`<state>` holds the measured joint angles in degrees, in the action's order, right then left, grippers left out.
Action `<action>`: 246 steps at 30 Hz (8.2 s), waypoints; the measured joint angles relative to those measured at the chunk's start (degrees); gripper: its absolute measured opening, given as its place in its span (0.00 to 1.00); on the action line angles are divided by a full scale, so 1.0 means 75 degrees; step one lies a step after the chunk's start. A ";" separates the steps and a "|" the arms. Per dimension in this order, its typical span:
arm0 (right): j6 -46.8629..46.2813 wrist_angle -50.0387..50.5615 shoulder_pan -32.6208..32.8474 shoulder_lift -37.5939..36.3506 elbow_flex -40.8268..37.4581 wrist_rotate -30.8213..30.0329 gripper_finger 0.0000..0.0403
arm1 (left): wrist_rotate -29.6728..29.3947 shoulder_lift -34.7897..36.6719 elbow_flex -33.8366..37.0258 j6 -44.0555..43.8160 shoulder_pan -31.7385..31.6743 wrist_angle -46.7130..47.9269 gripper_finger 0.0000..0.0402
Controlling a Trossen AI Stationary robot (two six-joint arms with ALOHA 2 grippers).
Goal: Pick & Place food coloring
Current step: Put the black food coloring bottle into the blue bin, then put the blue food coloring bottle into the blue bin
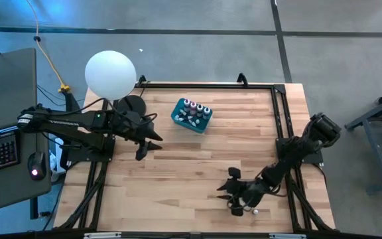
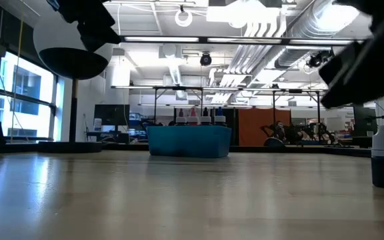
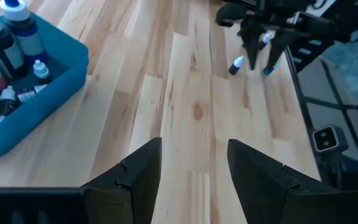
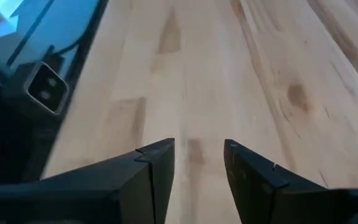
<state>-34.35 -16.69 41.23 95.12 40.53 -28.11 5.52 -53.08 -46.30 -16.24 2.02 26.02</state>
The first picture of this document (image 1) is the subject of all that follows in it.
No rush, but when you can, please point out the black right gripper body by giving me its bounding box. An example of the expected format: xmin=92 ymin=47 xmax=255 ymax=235
xmin=235 ymin=181 xmax=265 ymax=208

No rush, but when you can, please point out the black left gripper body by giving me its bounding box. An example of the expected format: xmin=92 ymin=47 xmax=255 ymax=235
xmin=113 ymin=111 xmax=152 ymax=144

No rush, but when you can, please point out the teal plastic bin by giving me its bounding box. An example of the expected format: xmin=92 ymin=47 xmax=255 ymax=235
xmin=170 ymin=98 xmax=214 ymax=134

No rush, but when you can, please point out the white globe lamp black base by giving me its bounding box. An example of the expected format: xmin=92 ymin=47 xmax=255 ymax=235
xmin=84 ymin=49 xmax=148 ymax=123

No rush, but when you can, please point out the black computer mouse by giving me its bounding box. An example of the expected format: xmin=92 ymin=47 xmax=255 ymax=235
xmin=27 ymin=151 xmax=47 ymax=181

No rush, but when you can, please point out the grey monitor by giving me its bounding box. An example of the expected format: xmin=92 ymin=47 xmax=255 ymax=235
xmin=0 ymin=48 xmax=38 ymax=135

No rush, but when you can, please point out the grey desk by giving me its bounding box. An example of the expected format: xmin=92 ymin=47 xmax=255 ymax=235
xmin=0 ymin=48 xmax=52 ymax=216

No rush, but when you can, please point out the grey metal stand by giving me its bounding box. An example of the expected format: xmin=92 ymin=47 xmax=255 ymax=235
xmin=344 ymin=82 xmax=382 ymax=195

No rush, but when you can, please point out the white metal bracket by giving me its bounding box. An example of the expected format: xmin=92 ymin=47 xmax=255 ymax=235
xmin=83 ymin=232 xmax=123 ymax=239
xmin=269 ymin=232 xmax=308 ymax=239

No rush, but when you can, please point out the yellow cable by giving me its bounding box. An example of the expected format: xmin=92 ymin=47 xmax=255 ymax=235
xmin=25 ymin=0 xmax=71 ymax=94

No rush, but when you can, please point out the black aluminium table frame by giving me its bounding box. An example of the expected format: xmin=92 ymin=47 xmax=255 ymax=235
xmin=54 ymin=81 xmax=336 ymax=233

